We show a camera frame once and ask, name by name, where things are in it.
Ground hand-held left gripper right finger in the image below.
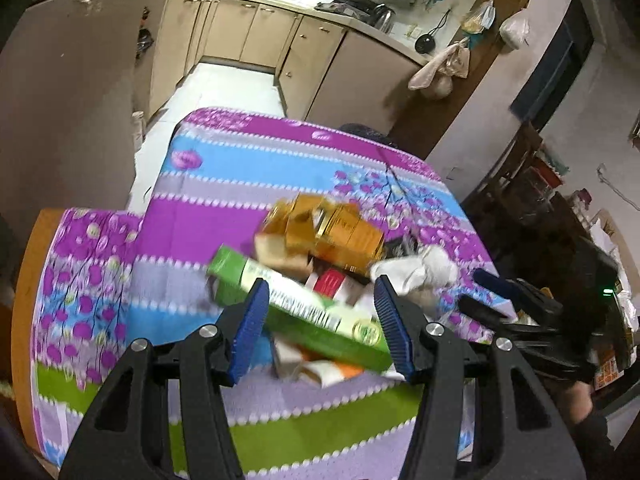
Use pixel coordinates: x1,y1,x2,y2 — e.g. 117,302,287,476
372,274,586,480

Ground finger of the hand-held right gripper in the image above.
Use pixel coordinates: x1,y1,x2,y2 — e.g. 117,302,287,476
471,268,563,322
457,294,532,347

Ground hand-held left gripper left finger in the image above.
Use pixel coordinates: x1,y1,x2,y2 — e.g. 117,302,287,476
59,277,273,480

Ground green cardboard box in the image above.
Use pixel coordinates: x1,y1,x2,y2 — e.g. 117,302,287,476
207,245,394,372

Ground black snack packet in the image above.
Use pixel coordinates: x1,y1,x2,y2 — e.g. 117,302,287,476
382,235,423,259

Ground small beige box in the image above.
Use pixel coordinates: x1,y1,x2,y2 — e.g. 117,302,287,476
254,235,312,275

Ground large gold foil box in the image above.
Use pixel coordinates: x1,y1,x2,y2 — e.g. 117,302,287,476
314,204,387,277

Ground small gold foil box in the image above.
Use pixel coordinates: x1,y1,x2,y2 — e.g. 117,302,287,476
262,194,323,257

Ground person's right forearm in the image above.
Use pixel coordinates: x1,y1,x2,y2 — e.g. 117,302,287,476
554,380,617,463

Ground white crumpled tissue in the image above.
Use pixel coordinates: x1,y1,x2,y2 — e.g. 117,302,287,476
370,246,459,297

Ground red and white packet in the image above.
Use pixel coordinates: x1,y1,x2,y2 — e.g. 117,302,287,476
312,269,352,302

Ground dark wooden chair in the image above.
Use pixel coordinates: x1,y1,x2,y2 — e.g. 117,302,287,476
475,122,547,222

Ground floral striped tablecloth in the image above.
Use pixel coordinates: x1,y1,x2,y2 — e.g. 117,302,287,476
30,106,511,476

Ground dark round stool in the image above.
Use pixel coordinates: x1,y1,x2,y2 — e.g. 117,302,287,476
340,122,402,149

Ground hanging plastic bags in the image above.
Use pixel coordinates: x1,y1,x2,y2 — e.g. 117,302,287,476
407,37,471,99

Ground wooden table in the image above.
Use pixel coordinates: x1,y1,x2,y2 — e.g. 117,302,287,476
11,208,67,457

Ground hanging white plastic bag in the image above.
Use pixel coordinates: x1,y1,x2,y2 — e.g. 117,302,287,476
500,7,531,54

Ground hanging yellowish plastic bag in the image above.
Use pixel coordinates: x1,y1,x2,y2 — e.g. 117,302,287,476
460,0,497,36

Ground beige kitchen cabinets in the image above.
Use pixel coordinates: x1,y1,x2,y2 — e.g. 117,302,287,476
132,0,432,134

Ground steel kettle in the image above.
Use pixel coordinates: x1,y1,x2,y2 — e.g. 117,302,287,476
372,4,397,34

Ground beige refrigerator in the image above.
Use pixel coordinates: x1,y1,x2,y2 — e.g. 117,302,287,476
0,0,152,241

